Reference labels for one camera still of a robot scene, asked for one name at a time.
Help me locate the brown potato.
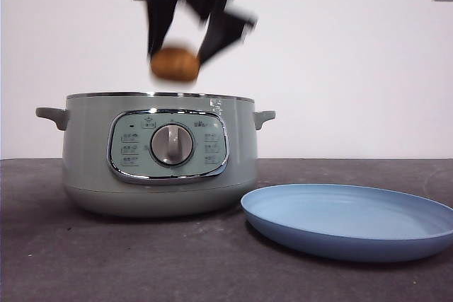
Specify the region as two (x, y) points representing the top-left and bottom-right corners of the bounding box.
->
(149, 47), (201, 83)

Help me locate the pale green electric steamer pot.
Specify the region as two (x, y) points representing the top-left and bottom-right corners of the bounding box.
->
(35, 91), (277, 219)

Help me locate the blue round plate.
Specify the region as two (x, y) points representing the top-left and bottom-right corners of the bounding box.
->
(240, 183), (453, 264)

